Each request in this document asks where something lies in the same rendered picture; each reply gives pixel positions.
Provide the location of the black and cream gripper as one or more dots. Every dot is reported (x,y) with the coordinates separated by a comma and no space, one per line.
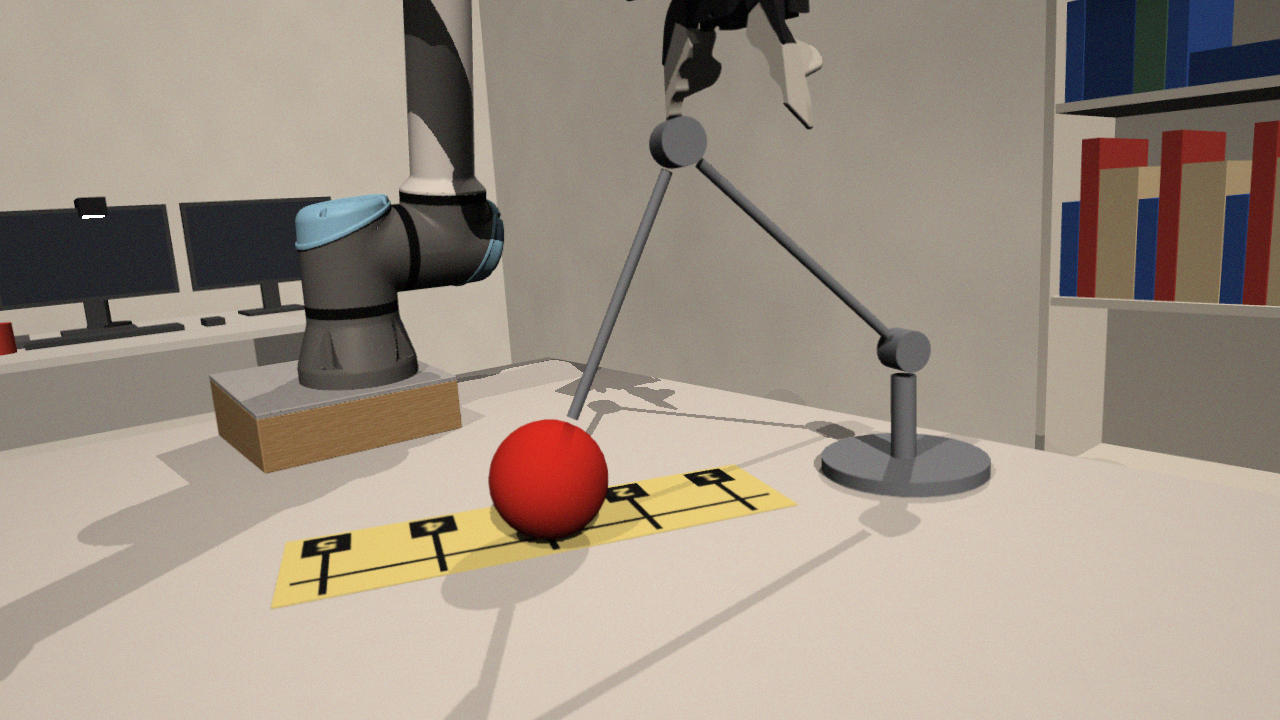
(688,69)

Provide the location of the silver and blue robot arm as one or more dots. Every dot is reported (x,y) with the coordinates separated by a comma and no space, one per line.
(356,253)

